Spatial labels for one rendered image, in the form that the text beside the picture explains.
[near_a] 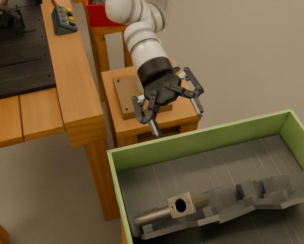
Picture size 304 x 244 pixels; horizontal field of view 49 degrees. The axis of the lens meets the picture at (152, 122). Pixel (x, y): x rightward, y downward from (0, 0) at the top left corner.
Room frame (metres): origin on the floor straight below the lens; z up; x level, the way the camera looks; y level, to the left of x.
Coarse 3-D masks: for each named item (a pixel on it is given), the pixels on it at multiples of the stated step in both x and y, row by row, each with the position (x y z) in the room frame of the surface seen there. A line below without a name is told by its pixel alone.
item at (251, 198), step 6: (246, 180) 0.42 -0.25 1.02; (246, 186) 0.40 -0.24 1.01; (252, 186) 0.40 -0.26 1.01; (210, 192) 0.41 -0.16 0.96; (216, 192) 0.42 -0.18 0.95; (246, 192) 0.39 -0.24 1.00; (252, 192) 0.39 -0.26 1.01; (210, 198) 0.40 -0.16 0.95; (216, 198) 0.40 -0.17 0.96; (246, 198) 0.37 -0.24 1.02; (252, 198) 0.36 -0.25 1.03; (210, 204) 0.39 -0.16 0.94; (216, 204) 0.38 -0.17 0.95; (246, 204) 0.35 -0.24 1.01; (216, 210) 0.36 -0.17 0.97; (222, 210) 0.37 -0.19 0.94
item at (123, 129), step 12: (108, 72) 1.00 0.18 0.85; (120, 72) 1.00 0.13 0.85; (132, 72) 1.00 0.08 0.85; (180, 72) 1.00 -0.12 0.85; (108, 84) 0.93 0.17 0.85; (108, 96) 0.87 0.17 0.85; (180, 96) 0.87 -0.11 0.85; (120, 108) 0.81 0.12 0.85; (180, 108) 0.81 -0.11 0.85; (192, 108) 0.81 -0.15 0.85; (120, 120) 0.75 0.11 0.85; (132, 120) 0.75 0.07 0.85; (156, 120) 0.75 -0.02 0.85; (168, 120) 0.75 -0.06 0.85; (180, 120) 0.76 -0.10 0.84; (192, 120) 0.77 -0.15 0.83; (120, 132) 0.70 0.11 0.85; (132, 132) 0.71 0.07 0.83; (144, 132) 0.72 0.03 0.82
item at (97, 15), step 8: (88, 0) 1.41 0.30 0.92; (96, 0) 1.47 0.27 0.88; (104, 0) 1.49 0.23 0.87; (88, 8) 1.37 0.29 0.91; (96, 8) 1.37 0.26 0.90; (104, 8) 1.37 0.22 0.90; (96, 16) 1.38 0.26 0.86; (104, 16) 1.38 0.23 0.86; (96, 24) 1.37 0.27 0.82; (104, 24) 1.37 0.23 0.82; (112, 24) 1.38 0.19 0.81; (120, 24) 1.38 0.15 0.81
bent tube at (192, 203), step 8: (168, 200) 0.29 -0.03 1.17; (176, 200) 0.29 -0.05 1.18; (184, 200) 0.28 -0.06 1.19; (192, 200) 0.28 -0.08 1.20; (200, 200) 0.30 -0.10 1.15; (208, 200) 0.31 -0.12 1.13; (160, 208) 0.35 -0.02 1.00; (168, 208) 0.34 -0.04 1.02; (176, 208) 0.28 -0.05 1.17; (184, 208) 0.28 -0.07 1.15; (192, 208) 0.26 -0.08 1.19; (200, 208) 0.29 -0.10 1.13; (136, 216) 0.35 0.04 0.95; (144, 216) 0.34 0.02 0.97; (152, 216) 0.33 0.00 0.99; (160, 216) 0.33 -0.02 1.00; (168, 216) 0.33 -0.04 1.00; (176, 216) 0.26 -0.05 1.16; (136, 224) 0.33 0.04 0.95; (144, 224) 0.33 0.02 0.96
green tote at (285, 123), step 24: (240, 120) 0.66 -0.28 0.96; (264, 120) 0.68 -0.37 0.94; (288, 120) 0.69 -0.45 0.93; (144, 144) 0.57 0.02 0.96; (168, 144) 0.59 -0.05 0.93; (192, 144) 0.61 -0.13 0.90; (216, 144) 0.64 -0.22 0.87; (288, 144) 0.65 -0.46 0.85; (120, 168) 0.55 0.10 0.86; (120, 192) 0.41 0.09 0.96
